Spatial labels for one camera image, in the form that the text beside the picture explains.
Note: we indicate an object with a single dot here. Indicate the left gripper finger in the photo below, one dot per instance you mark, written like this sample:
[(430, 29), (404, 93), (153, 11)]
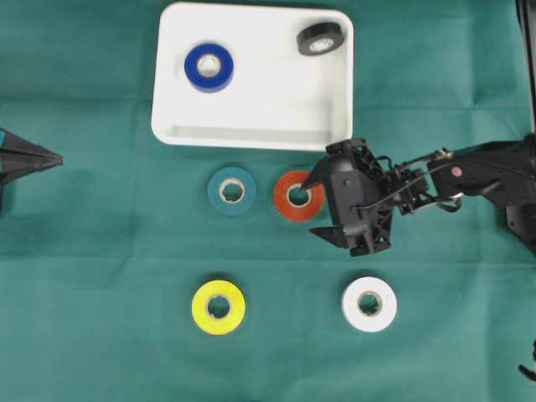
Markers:
[(13, 144), (11, 171)]

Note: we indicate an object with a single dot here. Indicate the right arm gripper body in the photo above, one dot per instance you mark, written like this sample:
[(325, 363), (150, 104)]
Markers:
[(361, 222)]

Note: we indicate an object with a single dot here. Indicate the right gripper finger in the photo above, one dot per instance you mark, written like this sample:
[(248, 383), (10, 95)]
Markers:
[(320, 174), (333, 235)]

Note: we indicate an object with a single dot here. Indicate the red tape roll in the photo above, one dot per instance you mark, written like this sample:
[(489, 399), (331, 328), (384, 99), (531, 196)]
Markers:
[(293, 212)]

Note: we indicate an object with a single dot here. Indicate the white tape roll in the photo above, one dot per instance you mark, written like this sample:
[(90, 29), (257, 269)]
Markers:
[(369, 286)]

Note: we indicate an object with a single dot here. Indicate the black tape roll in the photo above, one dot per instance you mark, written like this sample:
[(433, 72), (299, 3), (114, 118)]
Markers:
[(319, 38)]

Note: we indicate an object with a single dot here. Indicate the blue tape roll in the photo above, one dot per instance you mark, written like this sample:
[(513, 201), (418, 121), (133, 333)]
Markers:
[(209, 67)]

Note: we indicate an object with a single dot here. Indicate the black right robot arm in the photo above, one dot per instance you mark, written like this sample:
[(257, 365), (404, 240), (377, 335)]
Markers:
[(503, 172)]

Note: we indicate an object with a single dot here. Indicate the green tape roll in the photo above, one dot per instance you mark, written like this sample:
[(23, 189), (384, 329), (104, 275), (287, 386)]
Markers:
[(232, 177)]

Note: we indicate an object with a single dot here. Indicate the white plastic tray case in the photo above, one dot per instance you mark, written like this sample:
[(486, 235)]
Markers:
[(277, 97)]

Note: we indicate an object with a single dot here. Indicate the yellow tape roll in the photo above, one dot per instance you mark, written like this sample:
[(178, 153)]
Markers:
[(210, 323)]

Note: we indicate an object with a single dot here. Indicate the green table cloth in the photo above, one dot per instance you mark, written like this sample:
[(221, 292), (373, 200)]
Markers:
[(101, 257)]

